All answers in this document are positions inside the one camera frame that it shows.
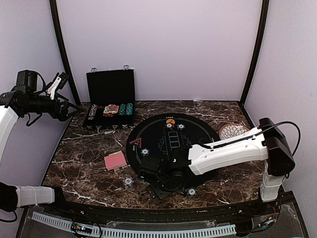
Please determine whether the clear round dealer button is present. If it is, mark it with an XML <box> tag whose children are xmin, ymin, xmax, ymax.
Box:
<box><xmin>107</xmin><ymin>105</ymin><xmax>117</xmax><ymax>111</ymax></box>

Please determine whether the blue white chip stack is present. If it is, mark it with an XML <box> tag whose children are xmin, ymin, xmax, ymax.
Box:
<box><xmin>123</xmin><ymin>177</ymin><xmax>134</xmax><ymax>190</ymax></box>

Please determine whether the white slotted cable duct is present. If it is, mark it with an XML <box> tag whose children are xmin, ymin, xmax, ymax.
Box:
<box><xmin>31</xmin><ymin>212</ymin><xmax>237</xmax><ymax>238</ymax></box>

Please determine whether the round black poker mat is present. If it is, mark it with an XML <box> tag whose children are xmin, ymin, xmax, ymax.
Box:
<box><xmin>125</xmin><ymin>113</ymin><xmax>224</xmax><ymax>190</ymax></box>

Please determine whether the green chip row right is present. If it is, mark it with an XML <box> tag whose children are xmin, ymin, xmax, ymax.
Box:
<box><xmin>125</xmin><ymin>103</ymin><xmax>134</xmax><ymax>116</ymax></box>

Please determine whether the black poker chip case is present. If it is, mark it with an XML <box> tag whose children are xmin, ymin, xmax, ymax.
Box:
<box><xmin>83</xmin><ymin>68</ymin><xmax>136</xmax><ymax>130</ymax></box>

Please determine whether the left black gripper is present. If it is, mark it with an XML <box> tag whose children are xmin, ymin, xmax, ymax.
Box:
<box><xmin>22</xmin><ymin>91</ymin><xmax>80</xmax><ymax>121</ymax></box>

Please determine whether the white floral patterned plate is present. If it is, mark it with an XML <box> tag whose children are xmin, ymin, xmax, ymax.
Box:
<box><xmin>218</xmin><ymin>123</ymin><xmax>249</xmax><ymax>140</ymax></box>

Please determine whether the green chip row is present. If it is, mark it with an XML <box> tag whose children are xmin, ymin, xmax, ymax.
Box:
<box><xmin>118</xmin><ymin>104</ymin><xmax>126</xmax><ymax>116</ymax></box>
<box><xmin>125</xmin><ymin>103</ymin><xmax>134</xmax><ymax>116</ymax></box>

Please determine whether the blue tan chip row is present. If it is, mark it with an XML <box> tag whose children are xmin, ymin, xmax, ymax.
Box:
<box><xmin>88</xmin><ymin>104</ymin><xmax>98</xmax><ymax>120</ymax></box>

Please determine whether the orange round blind button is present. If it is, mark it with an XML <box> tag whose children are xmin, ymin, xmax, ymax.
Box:
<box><xmin>166</xmin><ymin>119</ymin><xmax>175</xmax><ymax>124</ymax></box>

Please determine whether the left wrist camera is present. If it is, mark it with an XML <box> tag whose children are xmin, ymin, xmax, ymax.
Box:
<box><xmin>16</xmin><ymin>70</ymin><xmax>69</xmax><ymax>100</ymax></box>

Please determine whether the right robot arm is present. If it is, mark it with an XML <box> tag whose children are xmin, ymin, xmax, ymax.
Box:
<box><xmin>138</xmin><ymin>118</ymin><xmax>295</xmax><ymax>215</ymax></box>

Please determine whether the card deck in case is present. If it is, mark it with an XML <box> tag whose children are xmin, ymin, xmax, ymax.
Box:
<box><xmin>103</xmin><ymin>105</ymin><xmax>119</xmax><ymax>114</ymax></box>

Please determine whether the red-backed card deck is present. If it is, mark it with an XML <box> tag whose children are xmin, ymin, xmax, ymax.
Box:
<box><xmin>104</xmin><ymin>152</ymin><xmax>128</xmax><ymax>172</ymax></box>

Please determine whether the blue green chip stack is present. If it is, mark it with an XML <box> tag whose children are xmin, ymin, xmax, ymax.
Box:
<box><xmin>186</xmin><ymin>187</ymin><xmax>198</xmax><ymax>198</ymax></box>

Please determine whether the green chip row left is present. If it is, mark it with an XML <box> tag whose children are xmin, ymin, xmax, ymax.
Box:
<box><xmin>118</xmin><ymin>104</ymin><xmax>126</xmax><ymax>116</ymax></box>

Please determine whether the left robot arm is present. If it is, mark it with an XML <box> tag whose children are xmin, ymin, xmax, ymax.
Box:
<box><xmin>0</xmin><ymin>90</ymin><xmax>80</xmax><ymax>216</ymax></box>

